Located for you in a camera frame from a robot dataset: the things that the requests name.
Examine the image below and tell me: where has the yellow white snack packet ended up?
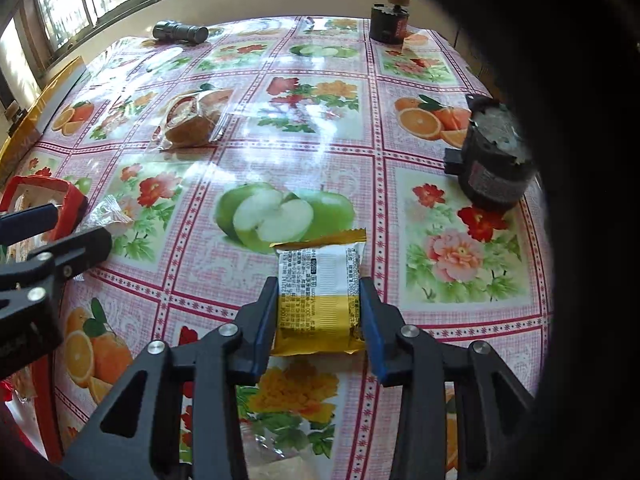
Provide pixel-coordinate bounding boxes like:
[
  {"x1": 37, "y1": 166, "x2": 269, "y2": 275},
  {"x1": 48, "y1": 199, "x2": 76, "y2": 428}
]
[{"x1": 271, "y1": 229, "x2": 367, "y2": 356}]

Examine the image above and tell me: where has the round pastry clear wrapper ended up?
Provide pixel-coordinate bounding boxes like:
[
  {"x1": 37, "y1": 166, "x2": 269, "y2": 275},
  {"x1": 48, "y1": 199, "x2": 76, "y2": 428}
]
[{"x1": 150, "y1": 86, "x2": 234, "y2": 152}]

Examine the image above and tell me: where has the white nougat clear wrapper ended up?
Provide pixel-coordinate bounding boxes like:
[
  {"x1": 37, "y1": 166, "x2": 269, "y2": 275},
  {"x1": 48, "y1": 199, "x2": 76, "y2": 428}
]
[{"x1": 78, "y1": 195, "x2": 134, "y2": 237}]

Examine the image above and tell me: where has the pale nougat clear wrapper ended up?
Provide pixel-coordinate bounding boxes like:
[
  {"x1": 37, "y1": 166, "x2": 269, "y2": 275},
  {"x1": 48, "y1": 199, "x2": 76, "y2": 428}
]
[{"x1": 240, "y1": 422, "x2": 317, "y2": 480}]

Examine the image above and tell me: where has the red white tray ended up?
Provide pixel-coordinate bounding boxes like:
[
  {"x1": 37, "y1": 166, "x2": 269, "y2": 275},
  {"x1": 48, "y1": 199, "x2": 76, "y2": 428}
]
[{"x1": 1, "y1": 176, "x2": 91, "y2": 463}]

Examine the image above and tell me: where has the window with metal bars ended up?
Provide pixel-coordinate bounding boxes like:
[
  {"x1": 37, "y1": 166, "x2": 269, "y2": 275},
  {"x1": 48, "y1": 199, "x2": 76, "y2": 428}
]
[{"x1": 1, "y1": 0, "x2": 160, "y2": 105}]

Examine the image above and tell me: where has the floral plastic tablecloth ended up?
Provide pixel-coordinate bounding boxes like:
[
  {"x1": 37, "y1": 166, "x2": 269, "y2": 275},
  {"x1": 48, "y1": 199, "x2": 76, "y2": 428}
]
[{"x1": 8, "y1": 16, "x2": 551, "y2": 465}]

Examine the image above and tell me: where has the black flashlight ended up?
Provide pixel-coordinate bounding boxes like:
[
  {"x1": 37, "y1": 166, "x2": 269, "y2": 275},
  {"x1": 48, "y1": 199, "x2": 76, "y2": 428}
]
[{"x1": 152, "y1": 21, "x2": 208, "y2": 44}]

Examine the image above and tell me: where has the black cylindrical motor near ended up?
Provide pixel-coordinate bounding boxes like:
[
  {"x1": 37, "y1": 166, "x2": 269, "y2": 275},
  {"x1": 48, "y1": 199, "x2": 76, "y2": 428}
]
[{"x1": 444, "y1": 94, "x2": 536, "y2": 212}]

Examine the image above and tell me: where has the black cylindrical motor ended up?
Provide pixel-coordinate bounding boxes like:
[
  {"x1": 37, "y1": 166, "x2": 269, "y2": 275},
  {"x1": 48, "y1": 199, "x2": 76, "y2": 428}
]
[
  {"x1": 444, "y1": 94, "x2": 536, "y2": 212},
  {"x1": 369, "y1": 0, "x2": 410, "y2": 46}
]

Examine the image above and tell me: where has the black cylindrical motor far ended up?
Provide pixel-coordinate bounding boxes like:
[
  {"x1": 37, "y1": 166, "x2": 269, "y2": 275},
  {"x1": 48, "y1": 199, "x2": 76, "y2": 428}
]
[{"x1": 369, "y1": 0, "x2": 410, "y2": 46}]

